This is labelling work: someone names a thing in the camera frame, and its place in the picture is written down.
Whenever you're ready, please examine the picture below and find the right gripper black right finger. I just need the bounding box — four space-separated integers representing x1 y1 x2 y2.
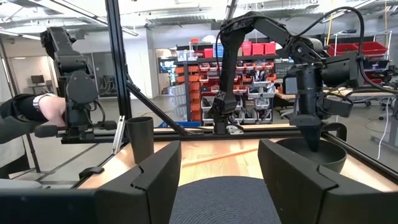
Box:
257 139 398 224

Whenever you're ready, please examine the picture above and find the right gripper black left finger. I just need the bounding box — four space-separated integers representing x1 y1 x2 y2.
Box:
95 140 182 224

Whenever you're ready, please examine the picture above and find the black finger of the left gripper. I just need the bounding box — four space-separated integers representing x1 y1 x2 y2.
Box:
298 124 323 153

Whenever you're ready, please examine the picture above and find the black bowl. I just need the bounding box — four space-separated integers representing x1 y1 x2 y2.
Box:
275 138 348 174

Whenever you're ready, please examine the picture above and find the black cup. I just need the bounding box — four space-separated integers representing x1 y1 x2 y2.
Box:
126 116 155 165

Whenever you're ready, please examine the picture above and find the orange drinking straw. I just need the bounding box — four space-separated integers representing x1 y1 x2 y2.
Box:
189 148 259 167

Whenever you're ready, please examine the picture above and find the person's forearm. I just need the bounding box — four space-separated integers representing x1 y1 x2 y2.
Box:
0 94 47 125

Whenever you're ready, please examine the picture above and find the silver metal strip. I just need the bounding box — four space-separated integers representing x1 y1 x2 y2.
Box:
111 115 126 155

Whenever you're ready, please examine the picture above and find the round dark woven placemat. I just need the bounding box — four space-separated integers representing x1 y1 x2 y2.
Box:
169 176 282 224

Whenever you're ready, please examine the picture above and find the rack with red bins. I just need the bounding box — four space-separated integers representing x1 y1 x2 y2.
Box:
325 29 392 86

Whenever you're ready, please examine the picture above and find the blue floor bin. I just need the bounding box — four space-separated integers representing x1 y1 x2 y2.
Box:
157 120 201 128

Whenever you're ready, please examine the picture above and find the shelving with orange bins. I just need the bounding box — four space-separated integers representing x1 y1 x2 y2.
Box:
174 40 277 125

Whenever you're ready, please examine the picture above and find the person's hand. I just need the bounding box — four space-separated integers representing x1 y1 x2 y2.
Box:
39 95 67 128

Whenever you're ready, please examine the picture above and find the person's wristwatch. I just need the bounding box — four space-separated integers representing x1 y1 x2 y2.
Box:
32 93 58 110

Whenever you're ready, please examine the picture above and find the black cable hook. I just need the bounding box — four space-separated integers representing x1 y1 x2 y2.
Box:
323 122 348 141

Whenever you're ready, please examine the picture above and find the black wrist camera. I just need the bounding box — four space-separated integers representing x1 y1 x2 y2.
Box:
320 96 354 119

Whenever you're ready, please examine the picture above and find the black table edge frame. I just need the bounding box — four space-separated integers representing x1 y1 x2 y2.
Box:
60 123 398 189

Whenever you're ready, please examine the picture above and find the black cable clip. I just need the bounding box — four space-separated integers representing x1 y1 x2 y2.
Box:
78 166 105 180

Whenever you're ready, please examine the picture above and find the white hanging cable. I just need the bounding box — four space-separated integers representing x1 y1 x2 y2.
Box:
376 96 391 160

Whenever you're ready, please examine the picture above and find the silver corner bracket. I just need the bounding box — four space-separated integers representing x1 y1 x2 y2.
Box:
226 124 245 135

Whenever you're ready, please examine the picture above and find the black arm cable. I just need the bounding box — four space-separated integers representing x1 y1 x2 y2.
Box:
295 6 398 94

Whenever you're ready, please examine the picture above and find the black diagonal frame brace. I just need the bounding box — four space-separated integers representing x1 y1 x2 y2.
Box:
126 80 191 137

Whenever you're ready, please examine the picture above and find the black frame post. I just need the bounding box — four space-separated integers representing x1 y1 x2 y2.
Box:
104 0 133 141

